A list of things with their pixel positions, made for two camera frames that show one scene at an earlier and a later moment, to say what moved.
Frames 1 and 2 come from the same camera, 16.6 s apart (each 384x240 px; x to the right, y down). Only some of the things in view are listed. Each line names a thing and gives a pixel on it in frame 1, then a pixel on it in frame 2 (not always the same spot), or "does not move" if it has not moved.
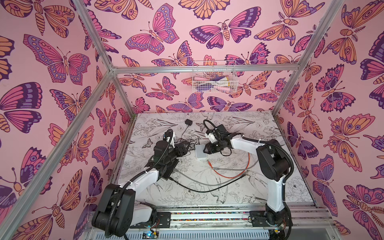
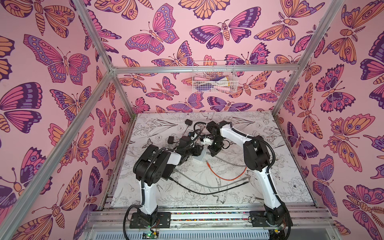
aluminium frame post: (101, 50) does not move
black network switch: (169, 168) does not move
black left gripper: (182, 152) -> (198, 149)
